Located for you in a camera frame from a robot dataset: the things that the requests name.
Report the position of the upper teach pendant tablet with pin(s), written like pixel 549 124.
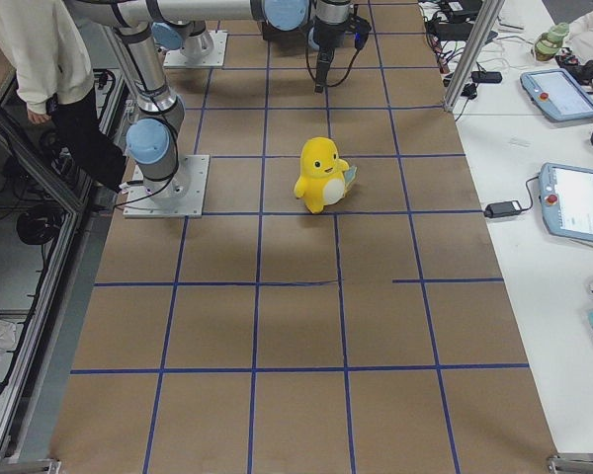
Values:
pixel 557 94

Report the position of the lower teach pendant tablet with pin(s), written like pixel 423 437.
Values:
pixel 566 196

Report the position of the black power adapter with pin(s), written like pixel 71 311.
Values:
pixel 502 209

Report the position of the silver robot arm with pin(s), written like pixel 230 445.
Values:
pixel 191 39
pixel 152 141

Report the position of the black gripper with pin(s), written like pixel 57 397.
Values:
pixel 324 40

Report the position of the yellow plush dinosaur toy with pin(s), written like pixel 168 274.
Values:
pixel 324 177

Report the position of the aluminium frame post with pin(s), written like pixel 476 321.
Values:
pixel 482 26

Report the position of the person in white hoodie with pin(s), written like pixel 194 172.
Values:
pixel 56 81

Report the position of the green stacked toy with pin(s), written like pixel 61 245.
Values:
pixel 549 43

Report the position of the teach pendant tablet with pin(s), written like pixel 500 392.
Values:
pixel 557 94
pixel 566 196

